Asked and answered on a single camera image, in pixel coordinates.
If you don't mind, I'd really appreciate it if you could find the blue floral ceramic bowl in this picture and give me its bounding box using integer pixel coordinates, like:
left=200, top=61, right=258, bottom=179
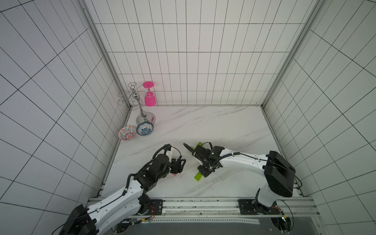
left=136, top=121, right=154, bottom=136

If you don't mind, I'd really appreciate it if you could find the pink wine glass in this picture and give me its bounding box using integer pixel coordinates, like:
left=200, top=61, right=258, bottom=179
left=143, top=81, right=157, bottom=107

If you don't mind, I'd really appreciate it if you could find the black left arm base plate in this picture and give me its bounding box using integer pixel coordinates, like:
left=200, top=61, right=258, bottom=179
left=138, top=199, right=164, bottom=216

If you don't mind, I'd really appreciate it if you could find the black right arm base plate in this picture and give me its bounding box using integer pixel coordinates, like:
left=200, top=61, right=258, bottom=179
left=238, top=199, right=280, bottom=215

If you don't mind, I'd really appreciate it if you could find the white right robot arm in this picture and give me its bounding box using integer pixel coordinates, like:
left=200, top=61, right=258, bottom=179
left=184, top=144, right=296, bottom=211

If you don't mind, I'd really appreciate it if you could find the chrome glass holder stand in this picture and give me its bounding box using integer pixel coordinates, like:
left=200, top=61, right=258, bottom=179
left=117, top=82, right=156, bottom=125

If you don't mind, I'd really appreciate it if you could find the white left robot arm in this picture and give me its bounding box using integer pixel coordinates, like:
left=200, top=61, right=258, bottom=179
left=52, top=144, right=186, bottom=235

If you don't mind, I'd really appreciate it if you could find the orange patterned ceramic bowl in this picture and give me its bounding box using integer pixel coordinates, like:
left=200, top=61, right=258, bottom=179
left=118, top=125, right=137, bottom=141

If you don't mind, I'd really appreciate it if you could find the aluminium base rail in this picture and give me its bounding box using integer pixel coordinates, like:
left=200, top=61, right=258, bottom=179
left=85, top=197, right=319, bottom=225

